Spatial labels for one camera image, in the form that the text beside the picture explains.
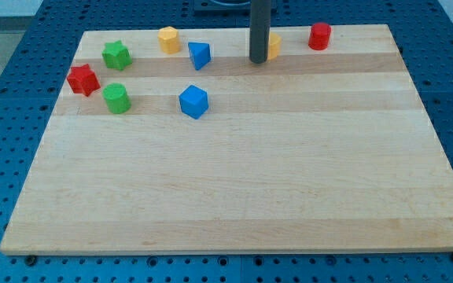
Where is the red star block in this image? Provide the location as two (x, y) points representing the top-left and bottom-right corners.
(66, 64), (101, 97)

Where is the yellow hexagon block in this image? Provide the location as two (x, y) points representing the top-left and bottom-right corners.
(157, 26), (181, 54)

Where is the light wooden board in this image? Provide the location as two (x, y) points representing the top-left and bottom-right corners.
(0, 24), (453, 255)

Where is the green star block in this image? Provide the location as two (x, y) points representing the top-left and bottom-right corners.
(101, 40), (132, 71)

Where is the green cylinder block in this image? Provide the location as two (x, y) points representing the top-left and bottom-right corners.
(102, 83), (131, 114)

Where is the red cylinder block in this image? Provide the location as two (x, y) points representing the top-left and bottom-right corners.
(308, 22), (332, 50)

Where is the blue triangle block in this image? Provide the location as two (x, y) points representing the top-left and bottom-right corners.
(188, 42), (211, 71)

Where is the blue cube block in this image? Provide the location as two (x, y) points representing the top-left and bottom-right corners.
(179, 85), (208, 119)

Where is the yellow heart block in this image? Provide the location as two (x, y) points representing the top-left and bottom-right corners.
(267, 32), (282, 61)

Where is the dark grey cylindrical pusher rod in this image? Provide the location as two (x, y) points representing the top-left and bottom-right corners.
(249, 0), (271, 64)

